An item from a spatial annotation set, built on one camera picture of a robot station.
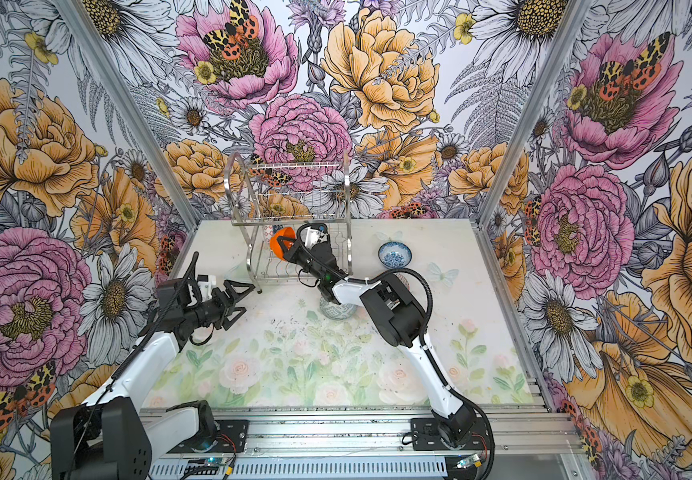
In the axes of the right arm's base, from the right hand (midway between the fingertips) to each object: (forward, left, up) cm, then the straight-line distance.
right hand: (277, 243), depth 92 cm
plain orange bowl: (+4, -1, +1) cm, 4 cm away
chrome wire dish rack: (+29, -6, -7) cm, 30 cm away
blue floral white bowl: (+8, -38, -17) cm, 43 cm away
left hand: (-18, +5, -4) cm, 20 cm away
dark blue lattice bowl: (+9, +2, -2) cm, 10 cm away
